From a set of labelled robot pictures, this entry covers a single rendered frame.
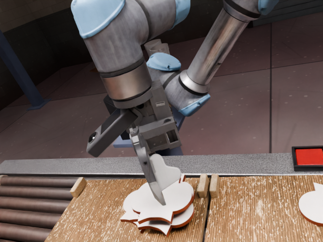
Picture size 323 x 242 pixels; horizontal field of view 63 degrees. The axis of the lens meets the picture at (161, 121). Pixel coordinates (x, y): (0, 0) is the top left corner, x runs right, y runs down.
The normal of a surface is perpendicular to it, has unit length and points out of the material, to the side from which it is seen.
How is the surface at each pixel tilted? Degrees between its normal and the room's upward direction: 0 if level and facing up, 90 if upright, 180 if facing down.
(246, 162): 0
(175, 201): 0
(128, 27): 87
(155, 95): 90
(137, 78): 91
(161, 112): 90
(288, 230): 0
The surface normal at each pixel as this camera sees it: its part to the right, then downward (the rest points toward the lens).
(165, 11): 0.68, 0.21
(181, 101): -0.55, 0.40
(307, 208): -0.30, -0.82
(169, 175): -0.04, -0.04
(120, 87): -0.11, 0.55
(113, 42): 0.25, 0.44
